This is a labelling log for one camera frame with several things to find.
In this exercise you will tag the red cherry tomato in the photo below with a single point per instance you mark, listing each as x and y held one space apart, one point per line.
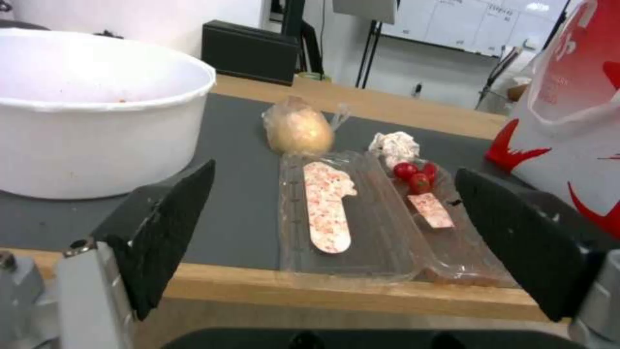
405 170
429 170
419 183

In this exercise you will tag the clear plastic clamshell container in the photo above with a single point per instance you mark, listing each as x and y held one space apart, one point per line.
368 225

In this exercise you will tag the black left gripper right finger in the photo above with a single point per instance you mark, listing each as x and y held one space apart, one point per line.
523 240

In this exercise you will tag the white whiteboard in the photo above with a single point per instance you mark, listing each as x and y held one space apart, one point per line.
465 22

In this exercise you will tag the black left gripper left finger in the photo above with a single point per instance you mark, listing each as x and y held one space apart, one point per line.
160 232

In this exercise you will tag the bread roll in plastic wrap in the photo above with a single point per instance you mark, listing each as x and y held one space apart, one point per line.
300 127

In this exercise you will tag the black tripod stand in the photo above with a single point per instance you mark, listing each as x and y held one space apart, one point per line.
334 40

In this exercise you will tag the black box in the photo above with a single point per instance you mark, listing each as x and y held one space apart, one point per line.
249 52

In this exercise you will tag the white round paper bowl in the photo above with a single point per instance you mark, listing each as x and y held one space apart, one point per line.
92 112

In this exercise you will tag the white red takeout bag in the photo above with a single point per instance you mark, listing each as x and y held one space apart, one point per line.
576 109

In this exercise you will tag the dark grey desk mat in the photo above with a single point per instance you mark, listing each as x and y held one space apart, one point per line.
242 174

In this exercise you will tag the crumpled white paper ball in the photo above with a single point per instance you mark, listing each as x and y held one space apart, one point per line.
394 145

